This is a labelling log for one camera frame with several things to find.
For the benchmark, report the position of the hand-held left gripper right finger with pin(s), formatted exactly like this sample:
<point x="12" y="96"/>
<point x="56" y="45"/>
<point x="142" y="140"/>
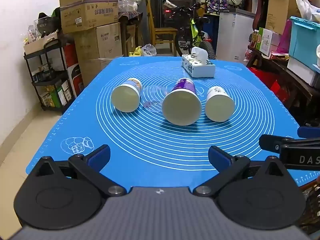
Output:
<point x="220" y="158"/>

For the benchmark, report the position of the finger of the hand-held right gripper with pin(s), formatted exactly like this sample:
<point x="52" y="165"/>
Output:
<point x="270" y="142"/>
<point x="308" y="132"/>

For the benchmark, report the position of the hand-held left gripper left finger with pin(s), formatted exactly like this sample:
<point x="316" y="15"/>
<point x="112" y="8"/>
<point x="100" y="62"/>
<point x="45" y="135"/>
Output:
<point x="98" y="158"/>

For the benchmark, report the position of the white paper cup black print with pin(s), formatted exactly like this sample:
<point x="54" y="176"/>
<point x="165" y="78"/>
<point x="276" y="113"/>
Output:
<point x="219" y="108"/>

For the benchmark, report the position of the large purple paper cup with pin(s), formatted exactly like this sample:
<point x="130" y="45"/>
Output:
<point x="181" y="108"/>

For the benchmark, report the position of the cream paper cup yellow print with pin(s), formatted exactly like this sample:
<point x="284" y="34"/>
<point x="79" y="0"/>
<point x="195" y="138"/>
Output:
<point x="125" y="98"/>

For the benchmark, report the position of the clear plastic cup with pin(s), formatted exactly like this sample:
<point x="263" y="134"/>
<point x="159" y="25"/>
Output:
<point x="153" y="97"/>

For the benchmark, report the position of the blue silicone baking mat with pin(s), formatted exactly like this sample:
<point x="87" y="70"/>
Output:
<point x="150" y="142"/>

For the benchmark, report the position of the red bag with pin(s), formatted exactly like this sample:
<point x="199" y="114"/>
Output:
<point x="271" y="82"/>

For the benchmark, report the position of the grey storage box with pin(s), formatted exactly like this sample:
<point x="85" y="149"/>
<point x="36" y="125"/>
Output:
<point x="301" y="71"/>

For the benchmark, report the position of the dark wooden side table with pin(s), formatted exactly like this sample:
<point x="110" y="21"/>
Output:
<point x="282" y="67"/>

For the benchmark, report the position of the red and white appliance box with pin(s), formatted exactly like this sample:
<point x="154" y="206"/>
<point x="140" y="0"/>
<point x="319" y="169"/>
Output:
<point x="73" y="72"/>

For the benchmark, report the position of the white patterned tissue box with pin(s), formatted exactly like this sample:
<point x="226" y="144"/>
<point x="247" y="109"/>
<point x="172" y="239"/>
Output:
<point x="200" y="68"/>

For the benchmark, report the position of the teal plastic storage box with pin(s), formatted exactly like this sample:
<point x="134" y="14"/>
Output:
<point x="303" y="38"/>

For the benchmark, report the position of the magenta gift bag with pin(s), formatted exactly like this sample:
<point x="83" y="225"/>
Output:
<point x="285" y="38"/>

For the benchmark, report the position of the green and white carton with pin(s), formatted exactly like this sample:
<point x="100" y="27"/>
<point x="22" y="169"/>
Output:
<point x="265" y="41"/>

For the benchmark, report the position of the black shelf cart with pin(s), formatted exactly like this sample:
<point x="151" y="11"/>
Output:
<point x="50" y="62"/>

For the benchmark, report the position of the yellow plastic bottle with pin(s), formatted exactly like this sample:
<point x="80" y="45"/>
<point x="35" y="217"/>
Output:
<point x="136" y="51"/>

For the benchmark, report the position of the white chest freezer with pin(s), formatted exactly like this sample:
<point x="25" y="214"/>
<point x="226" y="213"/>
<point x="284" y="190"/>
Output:
<point x="232" y="35"/>

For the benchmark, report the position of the large brown cardboard box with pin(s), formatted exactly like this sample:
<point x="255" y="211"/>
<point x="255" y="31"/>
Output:
<point x="100" y="41"/>

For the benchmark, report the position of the translucent plastic bag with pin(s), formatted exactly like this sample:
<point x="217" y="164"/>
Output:
<point x="149" y="50"/>

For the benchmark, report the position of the white plastic bag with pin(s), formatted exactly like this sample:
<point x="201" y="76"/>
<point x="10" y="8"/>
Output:
<point x="306" y="7"/>

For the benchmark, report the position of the black and green bicycle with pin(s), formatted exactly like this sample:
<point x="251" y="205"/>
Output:
<point x="195" y="33"/>

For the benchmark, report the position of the tall brown cardboard box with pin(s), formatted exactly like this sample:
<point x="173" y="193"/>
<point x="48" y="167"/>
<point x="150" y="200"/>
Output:
<point x="280" y="7"/>

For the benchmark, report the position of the shallow cardboard tray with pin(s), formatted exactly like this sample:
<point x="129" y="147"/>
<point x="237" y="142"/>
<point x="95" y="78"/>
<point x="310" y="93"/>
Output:
<point x="38" y="43"/>

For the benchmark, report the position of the wooden chair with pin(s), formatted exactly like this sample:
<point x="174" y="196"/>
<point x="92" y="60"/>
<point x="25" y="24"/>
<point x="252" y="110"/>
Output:
<point x="162" y="31"/>

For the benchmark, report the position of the black helmet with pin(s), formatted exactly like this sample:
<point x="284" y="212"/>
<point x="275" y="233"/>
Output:
<point x="46" y="26"/>

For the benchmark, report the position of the printed cardboard box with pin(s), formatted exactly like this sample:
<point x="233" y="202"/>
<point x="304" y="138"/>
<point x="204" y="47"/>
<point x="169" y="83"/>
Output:
<point x="87" y="15"/>

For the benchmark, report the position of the purple floral bag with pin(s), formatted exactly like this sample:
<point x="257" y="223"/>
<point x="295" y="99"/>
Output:
<point x="217" y="0"/>

